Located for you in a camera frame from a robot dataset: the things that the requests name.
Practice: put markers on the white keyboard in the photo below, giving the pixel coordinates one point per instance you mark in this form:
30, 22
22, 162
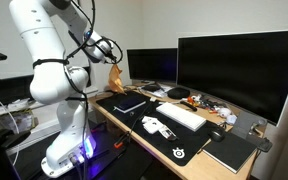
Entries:
181, 116

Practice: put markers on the black flat notebook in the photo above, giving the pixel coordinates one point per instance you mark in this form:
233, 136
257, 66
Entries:
230, 151

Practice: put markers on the black desk mat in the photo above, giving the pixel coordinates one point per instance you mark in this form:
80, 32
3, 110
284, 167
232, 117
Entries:
184, 146

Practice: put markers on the pile of small colourful items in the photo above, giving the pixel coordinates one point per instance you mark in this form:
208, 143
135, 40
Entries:
200, 101

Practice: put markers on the small black monitor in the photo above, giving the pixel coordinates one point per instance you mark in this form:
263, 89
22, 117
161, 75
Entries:
152, 64

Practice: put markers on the black stand base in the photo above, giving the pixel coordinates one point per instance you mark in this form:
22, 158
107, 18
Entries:
262, 144

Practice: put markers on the grey monitor stand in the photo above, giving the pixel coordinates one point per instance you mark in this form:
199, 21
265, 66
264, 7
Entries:
245, 123

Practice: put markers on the small white card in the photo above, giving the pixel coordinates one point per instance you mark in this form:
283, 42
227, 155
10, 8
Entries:
146, 118

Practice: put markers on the white round figurine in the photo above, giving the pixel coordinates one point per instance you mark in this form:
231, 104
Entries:
226, 113

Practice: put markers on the black computer mouse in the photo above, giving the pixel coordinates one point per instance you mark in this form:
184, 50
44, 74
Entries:
217, 134

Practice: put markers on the orange cloth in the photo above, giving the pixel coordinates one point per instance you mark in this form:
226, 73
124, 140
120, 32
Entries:
116, 80

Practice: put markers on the black stick remote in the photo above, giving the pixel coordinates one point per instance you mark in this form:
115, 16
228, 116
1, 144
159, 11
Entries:
188, 106

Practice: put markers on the wooden desk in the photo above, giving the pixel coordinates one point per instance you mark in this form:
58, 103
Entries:
204, 166

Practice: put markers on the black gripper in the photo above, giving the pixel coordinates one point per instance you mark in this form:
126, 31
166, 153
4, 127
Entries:
110, 50

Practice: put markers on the black oval case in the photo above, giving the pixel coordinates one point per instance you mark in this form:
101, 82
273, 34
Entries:
178, 92

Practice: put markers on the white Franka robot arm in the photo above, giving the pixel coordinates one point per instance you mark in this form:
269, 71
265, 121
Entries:
50, 76

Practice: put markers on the black device on papers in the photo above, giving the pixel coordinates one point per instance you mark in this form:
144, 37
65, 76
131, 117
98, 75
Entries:
151, 88

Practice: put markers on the black book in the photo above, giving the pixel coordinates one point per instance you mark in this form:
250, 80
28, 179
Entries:
130, 102

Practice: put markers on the black perforated robot table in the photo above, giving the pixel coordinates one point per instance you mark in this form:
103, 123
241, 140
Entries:
117, 163

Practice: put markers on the large black monitor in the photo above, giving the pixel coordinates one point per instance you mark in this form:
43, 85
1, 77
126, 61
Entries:
244, 70

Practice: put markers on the black and white remote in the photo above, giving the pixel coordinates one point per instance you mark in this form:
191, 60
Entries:
168, 134

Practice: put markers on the cluttered low shelf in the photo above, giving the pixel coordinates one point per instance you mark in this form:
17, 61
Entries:
14, 113

